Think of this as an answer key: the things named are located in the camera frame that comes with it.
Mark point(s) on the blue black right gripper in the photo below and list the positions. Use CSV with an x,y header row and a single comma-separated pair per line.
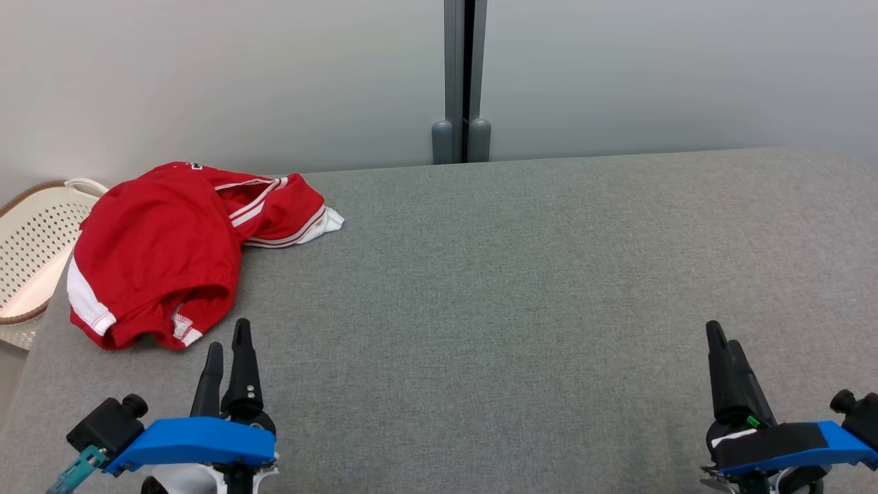
x,y
775,446

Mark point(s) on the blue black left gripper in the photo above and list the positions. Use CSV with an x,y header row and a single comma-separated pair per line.
x,y
199,442

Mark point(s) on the red shorts with white stripes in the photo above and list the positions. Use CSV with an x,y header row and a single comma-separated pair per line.
x,y
151,247

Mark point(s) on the red Bulls 23 jersey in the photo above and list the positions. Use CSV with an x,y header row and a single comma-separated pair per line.
x,y
288,206

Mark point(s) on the white perforated laundry basket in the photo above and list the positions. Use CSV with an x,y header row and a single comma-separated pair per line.
x,y
34,240

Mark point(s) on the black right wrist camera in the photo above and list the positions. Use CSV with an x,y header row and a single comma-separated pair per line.
x,y
863,412

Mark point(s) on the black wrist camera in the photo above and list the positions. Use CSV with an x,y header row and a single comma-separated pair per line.
x,y
863,412
103,425

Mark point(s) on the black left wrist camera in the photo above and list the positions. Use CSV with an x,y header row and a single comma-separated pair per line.
x,y
103,425

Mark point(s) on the grey partition post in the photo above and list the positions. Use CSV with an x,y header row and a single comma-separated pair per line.
x,y
479,140
442,140

